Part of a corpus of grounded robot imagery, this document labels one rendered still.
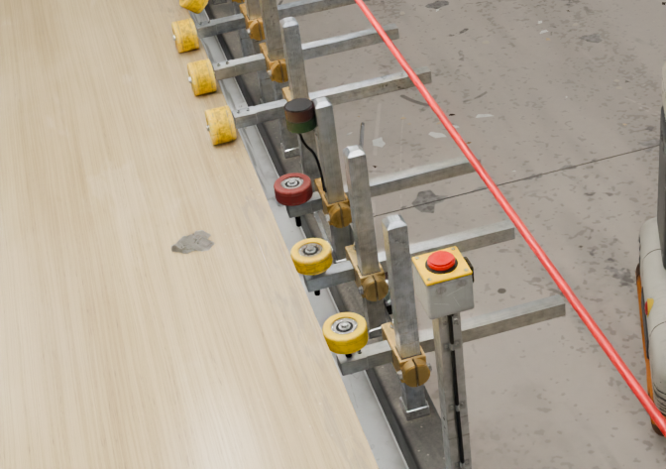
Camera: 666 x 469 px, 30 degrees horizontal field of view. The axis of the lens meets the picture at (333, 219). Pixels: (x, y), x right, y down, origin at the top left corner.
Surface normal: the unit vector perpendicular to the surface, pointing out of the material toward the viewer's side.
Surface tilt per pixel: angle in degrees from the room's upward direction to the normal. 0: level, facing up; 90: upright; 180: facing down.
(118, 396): 0
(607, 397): 0
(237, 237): 0
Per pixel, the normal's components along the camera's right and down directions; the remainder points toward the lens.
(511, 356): -0.11, -0.82
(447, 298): 0.26, 0.52
